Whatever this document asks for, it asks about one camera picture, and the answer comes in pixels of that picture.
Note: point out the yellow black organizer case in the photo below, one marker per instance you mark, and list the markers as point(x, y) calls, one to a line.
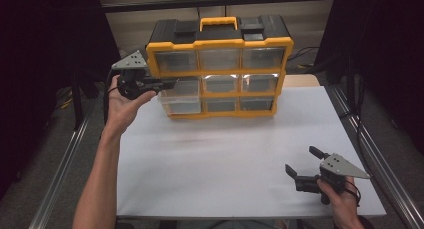
point(218, 39)

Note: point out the black horizontal bar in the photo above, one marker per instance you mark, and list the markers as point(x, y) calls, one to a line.
point(216, 2)

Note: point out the clear plastic drawer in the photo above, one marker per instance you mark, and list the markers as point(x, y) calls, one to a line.
point(183, 104)

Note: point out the black stand post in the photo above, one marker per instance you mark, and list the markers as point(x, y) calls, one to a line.
point(77, 102)

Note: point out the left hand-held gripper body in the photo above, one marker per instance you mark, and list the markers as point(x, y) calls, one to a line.
point(131, 60)

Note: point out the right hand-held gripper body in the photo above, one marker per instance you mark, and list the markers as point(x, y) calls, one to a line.
point(340, 165)

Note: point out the aluminium rail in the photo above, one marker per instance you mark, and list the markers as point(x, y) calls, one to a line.
point(383, 162)
point(56, 179)

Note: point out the person's left hand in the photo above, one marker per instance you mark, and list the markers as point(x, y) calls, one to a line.
point(121, 112)

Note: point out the person's right hand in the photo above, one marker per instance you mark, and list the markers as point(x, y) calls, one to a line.
point(343, 202)

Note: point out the black curtain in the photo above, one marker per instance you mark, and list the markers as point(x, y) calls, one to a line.
point(383, 49)
point(40, 55)

